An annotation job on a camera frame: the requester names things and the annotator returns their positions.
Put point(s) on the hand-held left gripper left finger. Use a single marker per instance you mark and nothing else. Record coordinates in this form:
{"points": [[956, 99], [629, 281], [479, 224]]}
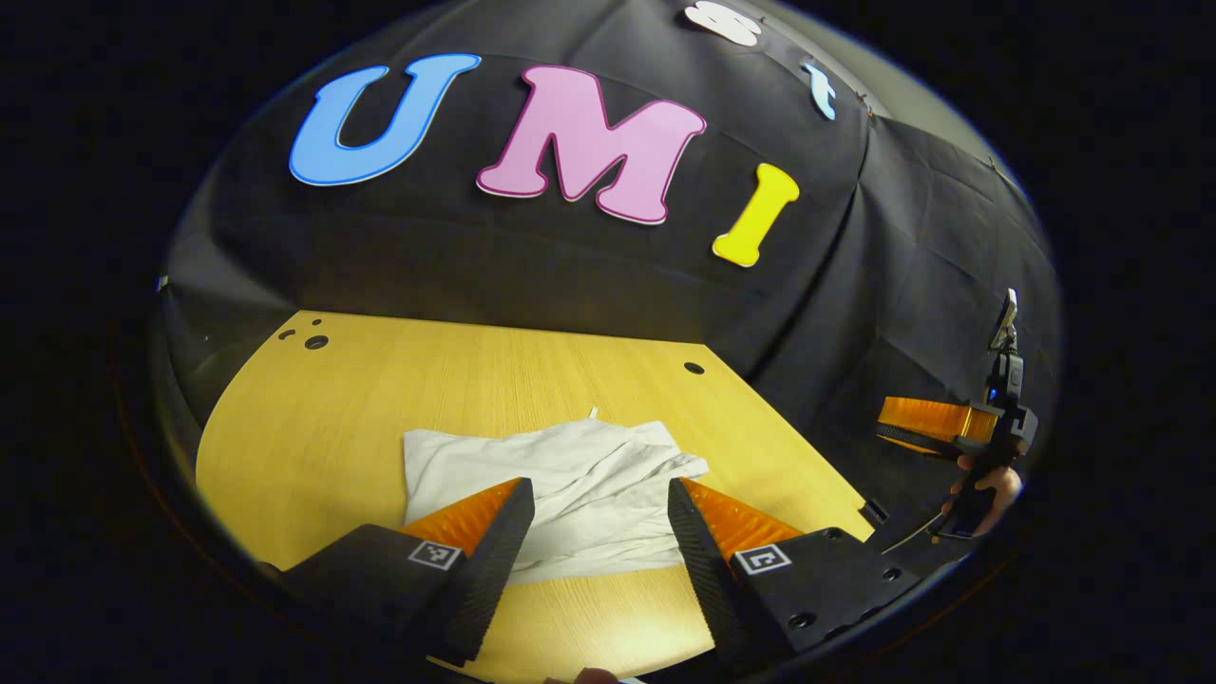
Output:
{"points": [[494, 570]]}

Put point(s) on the white jeans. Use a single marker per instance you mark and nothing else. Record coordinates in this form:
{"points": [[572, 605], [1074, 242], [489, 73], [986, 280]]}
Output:
{"points": [[589, 484]]}

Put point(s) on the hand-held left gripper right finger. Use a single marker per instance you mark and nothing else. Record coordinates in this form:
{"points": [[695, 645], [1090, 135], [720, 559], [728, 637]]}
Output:
{"points": [[703, 570]]}

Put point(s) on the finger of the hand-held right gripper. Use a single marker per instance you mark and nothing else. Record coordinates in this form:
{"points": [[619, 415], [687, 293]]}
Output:
{"points": [[931, 420]]}

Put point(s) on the black backdrop cloth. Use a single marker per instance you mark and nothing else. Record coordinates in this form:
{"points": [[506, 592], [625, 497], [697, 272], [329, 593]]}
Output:
{"points": [[475, 256]]}

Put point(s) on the black table corner bracket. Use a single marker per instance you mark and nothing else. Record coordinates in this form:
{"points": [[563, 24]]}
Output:
{"points": [[875, 513]]}

